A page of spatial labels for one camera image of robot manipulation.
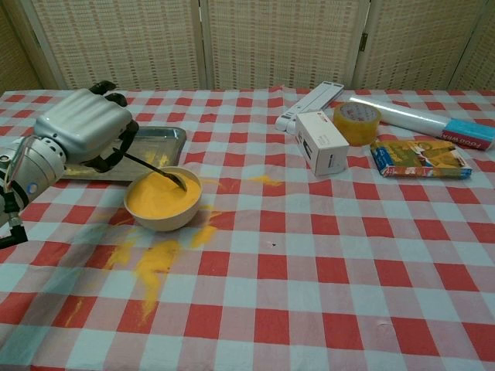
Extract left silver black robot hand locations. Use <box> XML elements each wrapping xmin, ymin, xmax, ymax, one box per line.
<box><xmin>33</xmin><ymin>80</ymin><xmax>139</xmax><ymax>174</ymax></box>

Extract dark metal spoon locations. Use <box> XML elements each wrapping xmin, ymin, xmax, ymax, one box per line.
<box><xmin>111</xmin><ymin>146</ymin><xmax>189</xmax><ymax>192</ymax></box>

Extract yellow bowl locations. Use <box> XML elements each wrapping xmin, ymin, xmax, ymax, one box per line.
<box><xmin>123</xmin><ymin>165</ymin><xmax>203</xmax><ymax>233</ymax></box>

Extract yellow powder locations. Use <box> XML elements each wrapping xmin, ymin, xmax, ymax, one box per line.
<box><xmin>104</xmin><ymin>173</ymin><xmax>285</xmax><ymax>322</ymax></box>

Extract rectangular metal tray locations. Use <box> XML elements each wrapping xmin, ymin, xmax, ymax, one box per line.
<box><xmin>61</xmin><ymin>126</ymin><xmax>188</xmax><ymax>182</ymax></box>

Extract bamboo folding screen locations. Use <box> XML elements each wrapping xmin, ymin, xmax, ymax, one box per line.
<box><xmin>0</xmin><ymin>0</ymin><xmax>495</xmax><ymax>94</ymax></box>

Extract white folding stand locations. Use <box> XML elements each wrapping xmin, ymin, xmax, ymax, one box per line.
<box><xmin>275</xmin><ymin>81</ymin><xmax>345</xmax><ymax>134</ymax></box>

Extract small white cardboard box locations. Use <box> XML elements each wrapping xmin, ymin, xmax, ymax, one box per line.
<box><xmin>294</xmin><ymin>111</ymin><xmax>350</xmax><ymax>178</ymax></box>

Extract red white checkered tablecloth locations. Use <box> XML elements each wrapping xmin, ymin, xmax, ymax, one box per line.
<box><xmin>0</xmin><ymin>87</ymin><xmax>495</xmax><ymax>371</ymax></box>

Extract clear packing tape roll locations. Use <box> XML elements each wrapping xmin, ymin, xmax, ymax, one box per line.
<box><xmin>333</xmin><ymin>101</ymin><xmax>382</xmax><ymax>147</ymax></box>

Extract white cling film roll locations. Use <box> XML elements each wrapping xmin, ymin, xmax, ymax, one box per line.
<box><xmin>347</xmin><ymin>95</ymin><xmax>495</xmax><ymax>151</ymax></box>

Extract orange blue snack packet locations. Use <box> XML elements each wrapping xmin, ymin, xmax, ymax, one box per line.
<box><xmin>370</xmin><ymin>138</ymin><xmax>473</xmax><ymax>180</ymax></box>

